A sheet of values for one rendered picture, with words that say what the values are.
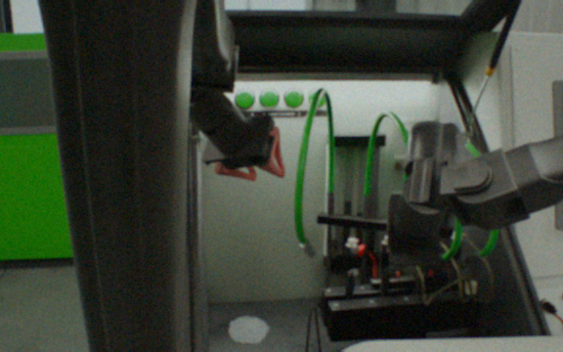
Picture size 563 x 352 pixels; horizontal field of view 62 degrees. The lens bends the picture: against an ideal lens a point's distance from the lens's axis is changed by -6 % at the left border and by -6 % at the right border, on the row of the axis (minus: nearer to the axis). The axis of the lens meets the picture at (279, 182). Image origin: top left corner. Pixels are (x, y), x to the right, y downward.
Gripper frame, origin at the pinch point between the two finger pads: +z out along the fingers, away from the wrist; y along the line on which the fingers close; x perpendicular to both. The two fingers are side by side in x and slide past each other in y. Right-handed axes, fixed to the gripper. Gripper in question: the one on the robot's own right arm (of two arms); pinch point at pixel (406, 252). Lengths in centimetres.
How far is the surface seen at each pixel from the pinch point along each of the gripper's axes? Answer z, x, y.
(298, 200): 3.4, 17.2, 9.6
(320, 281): 62, 15, 15
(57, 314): 198, 174, 24
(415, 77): 25, -7, 57
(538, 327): 26.7, -29.2, -3.4
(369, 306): 33.3, 3.2, 0.7
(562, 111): 22, -40, 45
